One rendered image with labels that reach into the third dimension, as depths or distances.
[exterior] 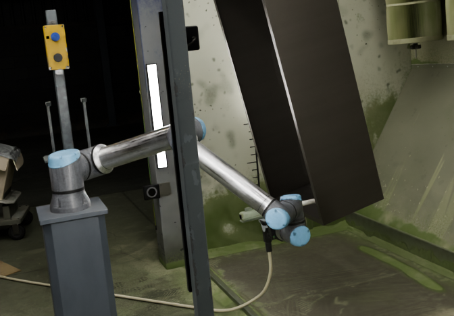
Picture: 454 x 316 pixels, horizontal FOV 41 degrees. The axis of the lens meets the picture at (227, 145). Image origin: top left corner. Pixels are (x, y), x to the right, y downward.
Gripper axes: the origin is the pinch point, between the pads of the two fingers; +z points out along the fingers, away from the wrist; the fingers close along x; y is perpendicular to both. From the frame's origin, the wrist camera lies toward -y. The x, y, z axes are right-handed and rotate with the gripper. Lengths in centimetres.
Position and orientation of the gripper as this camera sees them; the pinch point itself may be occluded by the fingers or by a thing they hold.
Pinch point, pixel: (263, 217)
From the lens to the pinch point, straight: 291.8
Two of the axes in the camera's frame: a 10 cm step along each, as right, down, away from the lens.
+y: 1.6, 9.8, 1.2
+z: -3.7, -0.6, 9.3
